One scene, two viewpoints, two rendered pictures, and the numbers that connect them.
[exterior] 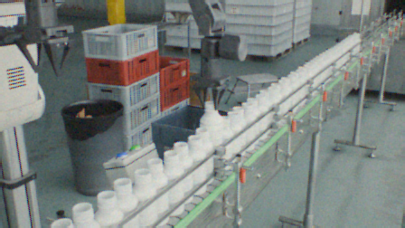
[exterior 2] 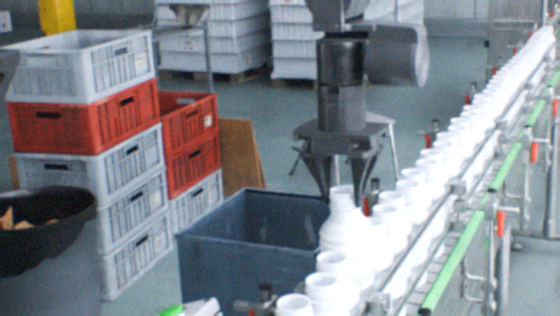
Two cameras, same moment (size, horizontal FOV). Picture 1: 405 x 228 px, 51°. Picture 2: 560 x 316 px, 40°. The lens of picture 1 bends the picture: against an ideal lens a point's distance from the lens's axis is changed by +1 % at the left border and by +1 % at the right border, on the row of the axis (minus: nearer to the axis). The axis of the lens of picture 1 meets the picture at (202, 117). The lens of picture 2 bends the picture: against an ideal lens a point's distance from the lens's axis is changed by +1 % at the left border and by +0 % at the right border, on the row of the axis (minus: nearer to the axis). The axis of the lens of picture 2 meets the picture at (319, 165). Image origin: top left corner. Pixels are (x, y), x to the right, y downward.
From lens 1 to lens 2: 0.31 m
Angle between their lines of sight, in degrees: 7
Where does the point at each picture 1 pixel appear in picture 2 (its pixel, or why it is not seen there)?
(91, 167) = not seen: outside the picture
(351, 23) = (509, 12)
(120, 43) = (80, 69)
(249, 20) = not seen: hidden behind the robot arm
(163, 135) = (203, 260)
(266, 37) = not seen: hidden behind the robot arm
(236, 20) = (292, 16)
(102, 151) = (57, 296)
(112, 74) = (66, 133)
